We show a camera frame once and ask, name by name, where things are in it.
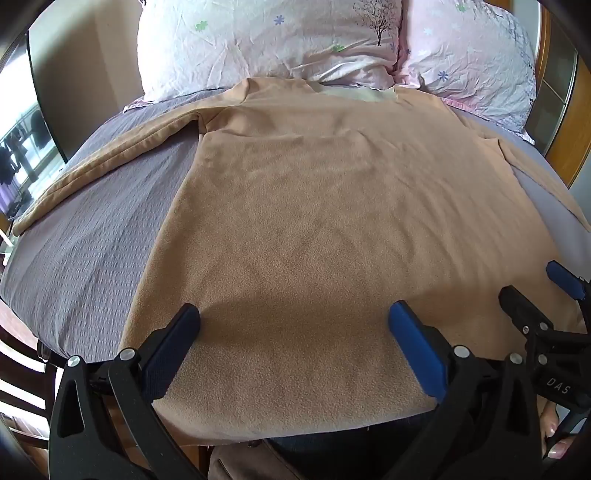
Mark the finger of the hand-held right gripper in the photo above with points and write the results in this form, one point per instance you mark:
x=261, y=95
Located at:
x=564, y=280
x=524, y=311

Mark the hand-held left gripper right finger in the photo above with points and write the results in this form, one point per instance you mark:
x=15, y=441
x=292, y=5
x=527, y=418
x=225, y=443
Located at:
x=415, y=346

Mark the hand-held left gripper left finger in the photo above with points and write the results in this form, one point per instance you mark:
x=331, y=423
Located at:
x=173, y=344

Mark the tan fleece sweater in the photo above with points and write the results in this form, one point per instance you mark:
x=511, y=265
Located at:
x=300, y=207

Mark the hanging dark clothes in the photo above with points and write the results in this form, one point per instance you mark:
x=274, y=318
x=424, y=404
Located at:
x=16, y=157

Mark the person's right hand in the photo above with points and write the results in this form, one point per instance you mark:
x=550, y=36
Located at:
x=556, y=443

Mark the lavender bed sheet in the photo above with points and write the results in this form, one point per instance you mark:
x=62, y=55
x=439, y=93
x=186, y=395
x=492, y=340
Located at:
x=540, y=196

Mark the grey textured bedspread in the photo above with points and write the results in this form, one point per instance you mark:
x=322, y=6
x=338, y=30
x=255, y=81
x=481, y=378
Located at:
x=92, y=230

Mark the brown cloth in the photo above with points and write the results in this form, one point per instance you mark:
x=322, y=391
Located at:
x=244, y=464

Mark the wooden headboard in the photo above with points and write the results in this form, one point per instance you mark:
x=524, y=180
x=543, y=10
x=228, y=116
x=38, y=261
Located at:
x=561, y=138

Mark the dark wooden chair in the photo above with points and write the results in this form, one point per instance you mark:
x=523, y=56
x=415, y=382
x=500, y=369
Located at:
x=23, y=383

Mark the pink floral pillow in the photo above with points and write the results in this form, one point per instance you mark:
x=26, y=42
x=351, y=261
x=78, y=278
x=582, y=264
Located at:
x=466, y=50

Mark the white floral pillow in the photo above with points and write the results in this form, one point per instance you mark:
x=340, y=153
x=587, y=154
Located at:
x=258, y=41

